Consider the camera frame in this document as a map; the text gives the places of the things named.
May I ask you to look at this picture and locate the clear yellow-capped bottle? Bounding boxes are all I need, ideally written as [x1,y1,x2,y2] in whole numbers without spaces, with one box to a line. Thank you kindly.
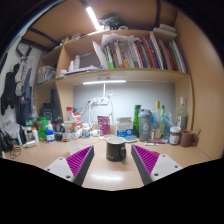
[152,100,163,140]

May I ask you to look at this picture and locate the clear green-capped bottle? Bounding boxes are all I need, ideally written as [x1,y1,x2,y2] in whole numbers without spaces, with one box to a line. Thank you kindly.
[159,105,167,139]

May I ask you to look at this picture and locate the red and white can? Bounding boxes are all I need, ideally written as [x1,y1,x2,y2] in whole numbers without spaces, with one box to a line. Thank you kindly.
[73,112,82,132]

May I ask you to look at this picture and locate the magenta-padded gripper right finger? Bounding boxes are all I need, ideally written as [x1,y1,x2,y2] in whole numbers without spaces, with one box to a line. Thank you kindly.
[130,143,184,186]

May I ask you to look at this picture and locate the clear red-capped drink bottle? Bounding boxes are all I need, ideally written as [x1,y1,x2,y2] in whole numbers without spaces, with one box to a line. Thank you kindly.
[64,106,81,155]

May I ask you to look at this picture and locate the grey shaker bottle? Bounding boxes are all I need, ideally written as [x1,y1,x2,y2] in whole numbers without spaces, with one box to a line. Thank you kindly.
[137,108,153,142]

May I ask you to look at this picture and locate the black mug white inside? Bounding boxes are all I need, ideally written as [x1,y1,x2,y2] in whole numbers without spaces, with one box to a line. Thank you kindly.
[105,136,128,163]

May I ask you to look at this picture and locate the wooden shelf unit with books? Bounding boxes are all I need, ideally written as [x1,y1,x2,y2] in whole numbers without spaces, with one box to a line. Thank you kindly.
[33,28,194,133]

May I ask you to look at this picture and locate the green container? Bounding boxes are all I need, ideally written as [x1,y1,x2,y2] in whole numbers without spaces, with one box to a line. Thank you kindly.
[36,117,48,141]

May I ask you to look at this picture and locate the green glass bottle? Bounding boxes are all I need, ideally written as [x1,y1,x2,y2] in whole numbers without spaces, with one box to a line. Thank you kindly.
[133,104,142,138]

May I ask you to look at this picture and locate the small white pill bottle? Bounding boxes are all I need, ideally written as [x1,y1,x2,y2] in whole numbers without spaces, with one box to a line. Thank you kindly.
[81,123,91,139]

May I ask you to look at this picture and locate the blue and white carton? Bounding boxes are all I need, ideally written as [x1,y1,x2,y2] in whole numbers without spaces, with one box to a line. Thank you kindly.
[114,116,134,138]

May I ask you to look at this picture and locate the white power cable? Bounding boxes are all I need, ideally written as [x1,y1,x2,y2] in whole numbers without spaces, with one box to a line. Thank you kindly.
[79,99,96,126]

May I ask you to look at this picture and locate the white blue-labelled squeeze bottle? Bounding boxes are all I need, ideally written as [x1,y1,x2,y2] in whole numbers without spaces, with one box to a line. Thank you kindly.
[45,121,56,144]

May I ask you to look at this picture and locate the white marker pen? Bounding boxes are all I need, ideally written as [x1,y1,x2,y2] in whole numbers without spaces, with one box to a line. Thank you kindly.
[143,141,160,147]

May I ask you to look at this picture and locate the clear white-capped glass bottle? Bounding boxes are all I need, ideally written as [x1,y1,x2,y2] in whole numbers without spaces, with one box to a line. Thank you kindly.
[176,96,188,132]

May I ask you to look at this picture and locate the white wall power strip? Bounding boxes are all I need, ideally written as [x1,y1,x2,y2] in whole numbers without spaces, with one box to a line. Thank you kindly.
[89,96,110,106]

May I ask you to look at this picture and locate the black appliance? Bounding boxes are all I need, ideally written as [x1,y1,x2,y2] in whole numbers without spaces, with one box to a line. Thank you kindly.
[39,102,56,123]

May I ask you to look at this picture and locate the magenta pouch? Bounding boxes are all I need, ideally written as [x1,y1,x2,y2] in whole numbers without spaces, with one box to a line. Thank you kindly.
[97,115,111,136]

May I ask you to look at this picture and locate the ceiling light bar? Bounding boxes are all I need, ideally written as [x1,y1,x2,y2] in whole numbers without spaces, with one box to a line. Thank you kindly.
[85,6,102,32]

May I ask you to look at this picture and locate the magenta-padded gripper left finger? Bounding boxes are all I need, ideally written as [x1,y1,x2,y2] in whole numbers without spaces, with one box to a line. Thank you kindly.
[44,145,95,187]

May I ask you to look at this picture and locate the hanging dark clothes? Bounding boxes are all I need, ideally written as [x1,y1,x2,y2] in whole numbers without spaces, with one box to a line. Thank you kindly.
[0,61,36,126]

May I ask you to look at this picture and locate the brown cup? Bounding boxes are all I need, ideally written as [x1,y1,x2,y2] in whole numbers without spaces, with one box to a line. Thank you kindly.
[180,129,196,148]

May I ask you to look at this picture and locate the grey round lid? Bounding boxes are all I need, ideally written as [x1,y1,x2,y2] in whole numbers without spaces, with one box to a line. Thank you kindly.
[124,135,138,143]

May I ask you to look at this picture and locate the white-lidded brown jar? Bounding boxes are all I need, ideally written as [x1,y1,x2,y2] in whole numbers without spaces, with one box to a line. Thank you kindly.
[168,126,182,146]

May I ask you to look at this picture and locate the blue plastic bag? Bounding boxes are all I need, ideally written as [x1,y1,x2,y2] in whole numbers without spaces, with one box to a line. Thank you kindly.
[163,111,177,134]

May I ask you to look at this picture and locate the under-shelf light bar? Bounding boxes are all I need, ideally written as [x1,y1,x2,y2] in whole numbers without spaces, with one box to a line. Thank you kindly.
[82,79,127,85]

